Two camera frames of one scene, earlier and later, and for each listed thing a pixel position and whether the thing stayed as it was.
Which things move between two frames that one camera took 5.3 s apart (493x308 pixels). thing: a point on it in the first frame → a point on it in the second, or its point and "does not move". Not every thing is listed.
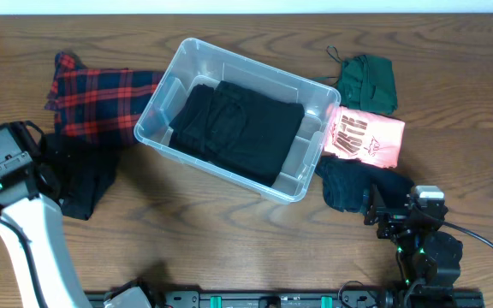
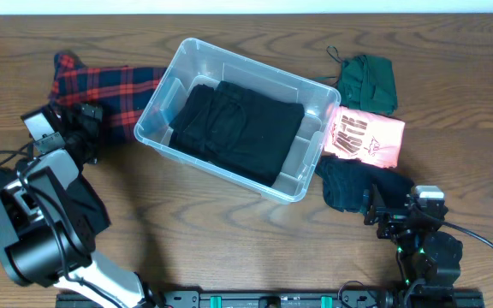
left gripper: (52, 184) → (83, 129)
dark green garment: (365, 82) does not move
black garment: (234, 127) does not move
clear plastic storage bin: (240, 122) does not move
